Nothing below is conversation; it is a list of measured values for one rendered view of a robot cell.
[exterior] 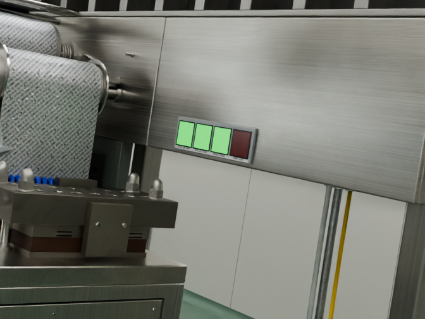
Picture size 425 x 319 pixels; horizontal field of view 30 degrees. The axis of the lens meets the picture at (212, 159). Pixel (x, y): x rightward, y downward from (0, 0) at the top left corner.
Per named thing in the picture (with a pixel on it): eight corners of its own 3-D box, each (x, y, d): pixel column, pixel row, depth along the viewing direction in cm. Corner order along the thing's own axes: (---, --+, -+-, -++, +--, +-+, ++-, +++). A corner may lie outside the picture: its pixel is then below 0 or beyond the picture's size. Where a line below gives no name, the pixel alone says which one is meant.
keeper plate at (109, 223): (80, 254, 163) (87, 201, 163) (120, 254, 170) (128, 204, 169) (86, 257, 161) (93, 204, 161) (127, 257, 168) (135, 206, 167)
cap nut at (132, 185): (121, 189, 185) (123, 170, 185) (133, 190, 188) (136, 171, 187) (129, 192, 182) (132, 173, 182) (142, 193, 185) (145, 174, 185)
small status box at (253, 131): (172, 147, 174) (178, 116, 174) (175, 147, 174) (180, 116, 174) (249, 163, 155) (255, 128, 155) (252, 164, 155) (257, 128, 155)
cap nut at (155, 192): (143, 196, 178) (147, 176, 178) (157, 197, 180) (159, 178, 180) (153, 199, 175) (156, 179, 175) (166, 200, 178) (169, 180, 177)
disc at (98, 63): (70, 117, 195) (78, 57, 194) (71, 118, 195) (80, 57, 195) (102, 123, 184) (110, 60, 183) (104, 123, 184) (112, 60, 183)
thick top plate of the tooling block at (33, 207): (-24, 207, 164) (-20, 179, 164) (135, 214, 190) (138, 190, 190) (10, 223, 152) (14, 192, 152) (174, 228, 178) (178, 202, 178)
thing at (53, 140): (-10, 182, 170) (2, 96, 169) (85, 188, 185) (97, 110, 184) (-8, 182, 170) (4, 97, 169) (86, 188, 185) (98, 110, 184)
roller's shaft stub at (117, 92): (86, 98, 191) (88, 80, 191) (110, 102, 196) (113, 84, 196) (95, 99, 188) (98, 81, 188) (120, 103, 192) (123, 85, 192)
